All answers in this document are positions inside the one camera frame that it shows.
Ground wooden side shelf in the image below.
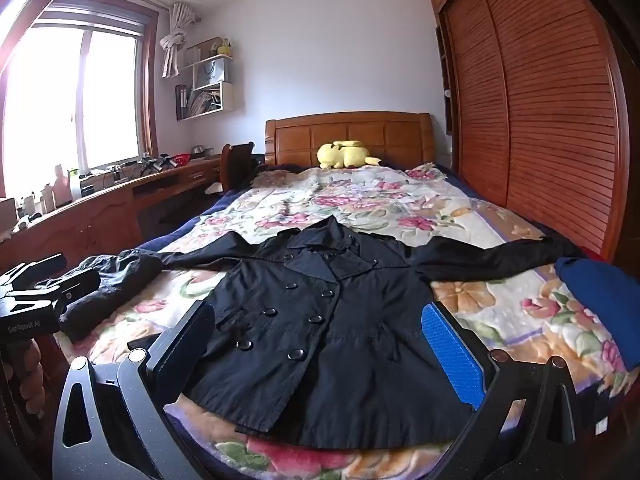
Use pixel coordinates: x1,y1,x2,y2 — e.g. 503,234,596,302
435,25,456,136

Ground dark crinkled jacket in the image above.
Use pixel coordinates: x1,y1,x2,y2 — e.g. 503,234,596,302
59,249,166,345

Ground yellow plush toy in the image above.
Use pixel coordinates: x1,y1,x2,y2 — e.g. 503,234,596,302
317,140,383,170

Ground row of books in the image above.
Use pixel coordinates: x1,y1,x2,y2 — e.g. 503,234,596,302
176,85,223,118

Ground wooden chair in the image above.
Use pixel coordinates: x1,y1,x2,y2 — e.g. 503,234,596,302
220,142,256,191

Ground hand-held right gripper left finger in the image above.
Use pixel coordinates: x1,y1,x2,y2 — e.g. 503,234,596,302
52,300,216,480

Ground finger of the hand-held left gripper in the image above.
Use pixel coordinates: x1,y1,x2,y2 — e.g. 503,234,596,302
0,254,67,293
54,268,101,306

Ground window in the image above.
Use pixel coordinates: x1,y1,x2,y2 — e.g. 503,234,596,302
0,5,161,201

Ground floral blanket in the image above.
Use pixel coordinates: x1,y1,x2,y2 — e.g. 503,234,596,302
45,162,636,480

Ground person's left hand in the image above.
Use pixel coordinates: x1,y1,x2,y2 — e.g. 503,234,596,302
7,337,48,413

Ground wooden desk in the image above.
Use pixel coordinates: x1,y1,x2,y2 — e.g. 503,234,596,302
0,152,223,271

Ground black devices on desk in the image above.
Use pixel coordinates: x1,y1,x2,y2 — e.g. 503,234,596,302
140,156,178,177

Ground tied beige curtain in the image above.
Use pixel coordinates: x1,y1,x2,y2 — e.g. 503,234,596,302
159,2,201,78

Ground wooden louvered wardrobe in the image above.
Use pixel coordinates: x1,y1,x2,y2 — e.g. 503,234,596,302
427,0,631,266

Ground blue folded cloth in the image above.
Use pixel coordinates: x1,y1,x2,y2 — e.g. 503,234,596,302
555,256,640,376

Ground white paper bag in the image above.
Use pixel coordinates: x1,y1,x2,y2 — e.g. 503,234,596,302
195,57,233,91

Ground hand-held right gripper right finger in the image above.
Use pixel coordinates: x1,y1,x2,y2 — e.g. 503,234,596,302
421,301,583,480

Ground wooden bed headboard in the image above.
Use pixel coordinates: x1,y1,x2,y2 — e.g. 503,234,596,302
264,112,437,168

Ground white wall shelf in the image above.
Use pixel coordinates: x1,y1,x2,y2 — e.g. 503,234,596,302
175,36,236,122

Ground black double-breasted coat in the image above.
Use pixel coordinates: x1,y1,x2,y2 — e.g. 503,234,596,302
127,215,596,453

